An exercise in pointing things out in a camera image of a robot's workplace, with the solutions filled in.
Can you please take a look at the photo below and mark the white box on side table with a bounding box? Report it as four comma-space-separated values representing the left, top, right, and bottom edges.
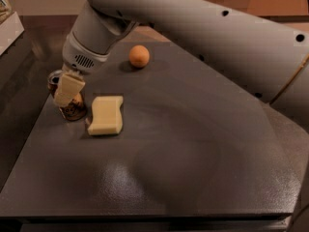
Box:
0, 12, 24, 56

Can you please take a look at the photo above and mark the orange ball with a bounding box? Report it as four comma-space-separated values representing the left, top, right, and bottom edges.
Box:
129, 45, 150, 69

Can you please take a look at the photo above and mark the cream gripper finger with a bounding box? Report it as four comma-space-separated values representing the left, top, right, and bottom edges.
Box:
54, 70, 85, 107

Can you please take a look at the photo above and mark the yellow sponge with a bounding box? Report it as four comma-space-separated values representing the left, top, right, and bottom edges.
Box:
88, 96, 124, 135

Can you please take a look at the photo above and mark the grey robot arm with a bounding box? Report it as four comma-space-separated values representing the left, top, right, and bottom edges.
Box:
63, 0, 309, 131

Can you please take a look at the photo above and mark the orange brown soda can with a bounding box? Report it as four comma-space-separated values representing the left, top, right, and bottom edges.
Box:
47, 70, 87, 121

